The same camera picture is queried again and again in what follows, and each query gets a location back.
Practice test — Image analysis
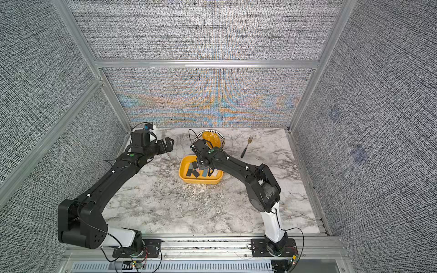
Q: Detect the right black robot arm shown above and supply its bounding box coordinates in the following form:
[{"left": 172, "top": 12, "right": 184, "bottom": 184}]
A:
[{"left": 190, "top": 139, "right": 288, "bottom": 256}]

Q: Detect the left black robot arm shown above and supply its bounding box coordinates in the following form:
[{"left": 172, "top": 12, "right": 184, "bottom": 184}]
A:
[{"left": 58, "top": 129, "right": 174, "bottom": 252}]

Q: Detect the yellow storage box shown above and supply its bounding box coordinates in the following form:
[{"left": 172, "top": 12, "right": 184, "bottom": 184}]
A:
[{"left": 179, "top": 155, "right": 224, "bottom": 184}]

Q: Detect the patterned white bowl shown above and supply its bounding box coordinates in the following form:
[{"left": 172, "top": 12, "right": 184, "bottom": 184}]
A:
[{"left": 194, "top": 129, "right": 225, "bottom": 149}]

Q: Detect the yellow bread loaf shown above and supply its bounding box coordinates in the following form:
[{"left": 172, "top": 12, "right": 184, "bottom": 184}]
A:
[{"left": 202, "top": 131, "right": 221, "bottom": 148}]

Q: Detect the green handled gold fork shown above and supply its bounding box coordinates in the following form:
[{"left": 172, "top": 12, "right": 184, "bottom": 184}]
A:
[{"left": 240, "top": 135, "right": 254, "bottom": 158}]

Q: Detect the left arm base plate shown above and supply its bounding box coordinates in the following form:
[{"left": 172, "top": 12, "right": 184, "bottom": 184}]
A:
[{"left": 112, "top": 239, "right": 162, "bottom": 258}]

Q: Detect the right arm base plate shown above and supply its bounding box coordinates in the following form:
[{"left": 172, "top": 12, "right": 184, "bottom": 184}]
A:
[{"left": 249, "top": 237, "right": 299, "bottom": 258}]

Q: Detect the white slotted cable duct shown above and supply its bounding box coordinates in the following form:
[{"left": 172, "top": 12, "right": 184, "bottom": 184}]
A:
[{"left": 70, "top": 260, "right": 274, "bottom": 273}]

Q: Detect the aluminium front rail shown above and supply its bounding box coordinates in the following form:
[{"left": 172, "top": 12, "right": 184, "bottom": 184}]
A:
[{"left": 63, "top": 235, "right": 349, "bottom": 262}]

